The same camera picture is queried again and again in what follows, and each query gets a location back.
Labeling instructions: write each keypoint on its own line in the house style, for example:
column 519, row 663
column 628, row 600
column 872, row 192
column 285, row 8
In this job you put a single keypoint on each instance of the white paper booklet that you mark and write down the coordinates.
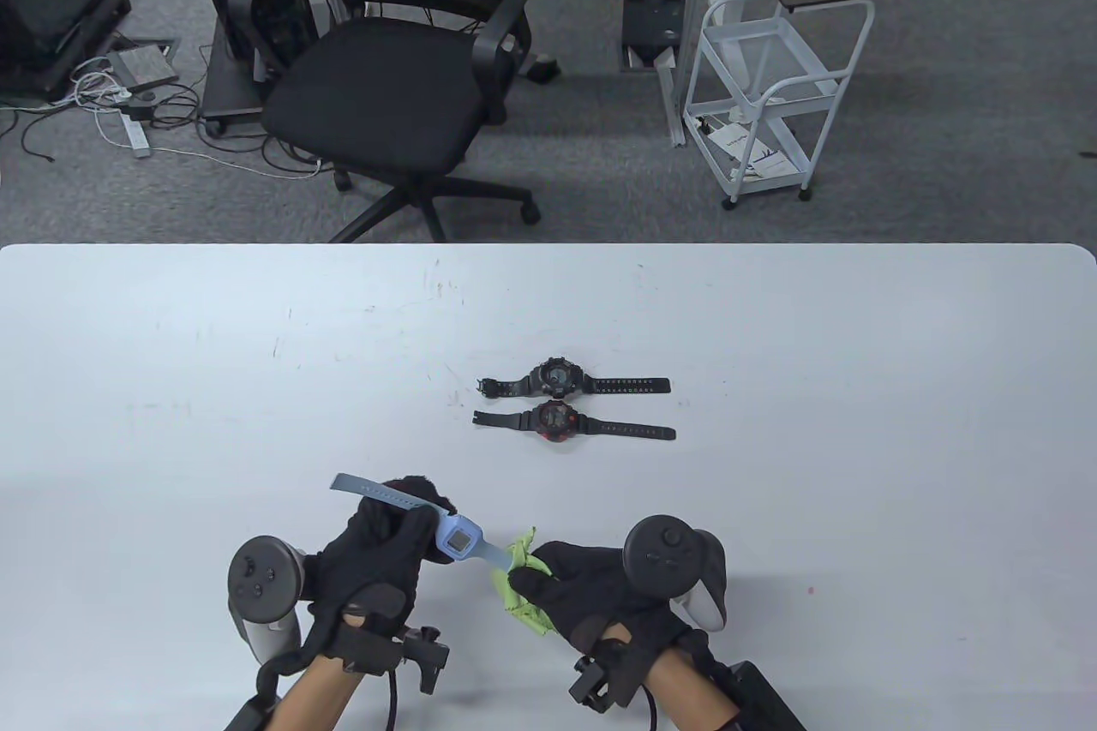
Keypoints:
column 746, row 152

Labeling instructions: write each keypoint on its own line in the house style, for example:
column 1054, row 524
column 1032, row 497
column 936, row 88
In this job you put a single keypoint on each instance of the grey floor plate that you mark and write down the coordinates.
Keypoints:
column 141, row 62

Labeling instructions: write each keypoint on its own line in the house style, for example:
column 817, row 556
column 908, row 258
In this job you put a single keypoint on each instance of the black watch with grey face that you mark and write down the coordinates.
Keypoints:
column 557, row 378

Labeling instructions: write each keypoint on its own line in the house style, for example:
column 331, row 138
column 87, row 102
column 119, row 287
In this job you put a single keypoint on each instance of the white power strip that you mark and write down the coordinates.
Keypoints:
column 137, row 138

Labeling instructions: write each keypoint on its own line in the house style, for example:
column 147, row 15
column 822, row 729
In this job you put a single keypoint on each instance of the person's right hand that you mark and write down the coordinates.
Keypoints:
column 600, row 594

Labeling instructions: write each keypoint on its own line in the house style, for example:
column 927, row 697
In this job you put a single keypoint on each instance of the small black floor device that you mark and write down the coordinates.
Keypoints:
column 542, row 69

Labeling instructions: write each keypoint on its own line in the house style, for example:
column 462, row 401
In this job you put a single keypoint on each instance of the person's left forearm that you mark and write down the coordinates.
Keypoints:
column 317, row 692

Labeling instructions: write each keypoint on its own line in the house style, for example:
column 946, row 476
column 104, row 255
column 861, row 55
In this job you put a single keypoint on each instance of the black computer cart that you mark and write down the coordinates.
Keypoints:
column 231, row 84

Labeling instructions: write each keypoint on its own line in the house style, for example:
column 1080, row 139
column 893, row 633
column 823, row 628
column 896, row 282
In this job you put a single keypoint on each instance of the black open floor hatch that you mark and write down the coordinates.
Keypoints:
column 651, row 20

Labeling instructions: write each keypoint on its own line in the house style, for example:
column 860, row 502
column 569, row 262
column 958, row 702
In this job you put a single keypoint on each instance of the person's left hand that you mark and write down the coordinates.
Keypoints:
column 377, row 568

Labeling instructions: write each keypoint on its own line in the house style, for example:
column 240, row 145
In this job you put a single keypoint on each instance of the black glove sensor box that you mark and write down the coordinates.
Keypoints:
column 596, row 684
column 386, row 652

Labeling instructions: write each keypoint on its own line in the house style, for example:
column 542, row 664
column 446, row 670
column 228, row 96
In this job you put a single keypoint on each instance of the white metal stand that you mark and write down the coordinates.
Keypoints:
column 671, row 97

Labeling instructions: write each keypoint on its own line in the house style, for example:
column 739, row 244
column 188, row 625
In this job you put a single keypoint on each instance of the person's right forearm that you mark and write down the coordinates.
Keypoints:
column 690, row 692

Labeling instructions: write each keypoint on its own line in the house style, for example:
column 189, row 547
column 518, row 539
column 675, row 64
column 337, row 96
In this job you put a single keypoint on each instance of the black wrist camera unit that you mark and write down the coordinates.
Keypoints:
column 248, row 716
column 763, row 701

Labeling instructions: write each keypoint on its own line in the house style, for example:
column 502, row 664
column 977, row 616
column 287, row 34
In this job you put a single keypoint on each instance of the black power adapter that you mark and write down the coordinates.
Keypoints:
column 141, row 112

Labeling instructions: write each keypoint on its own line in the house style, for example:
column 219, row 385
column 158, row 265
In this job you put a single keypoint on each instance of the light blue watch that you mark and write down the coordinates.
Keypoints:
column 460, row 541

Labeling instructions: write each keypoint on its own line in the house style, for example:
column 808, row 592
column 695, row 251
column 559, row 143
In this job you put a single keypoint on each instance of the black mesh office chair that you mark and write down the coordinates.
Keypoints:
column 377, row 97

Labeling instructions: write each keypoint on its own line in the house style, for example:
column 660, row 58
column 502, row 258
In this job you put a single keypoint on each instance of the green cleaning cloth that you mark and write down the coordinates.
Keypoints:
column 523, row 607

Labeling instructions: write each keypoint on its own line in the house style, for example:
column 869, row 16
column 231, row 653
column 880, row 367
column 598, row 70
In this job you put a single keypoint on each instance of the black watch with red face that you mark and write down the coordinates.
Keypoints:
column 557, row 420

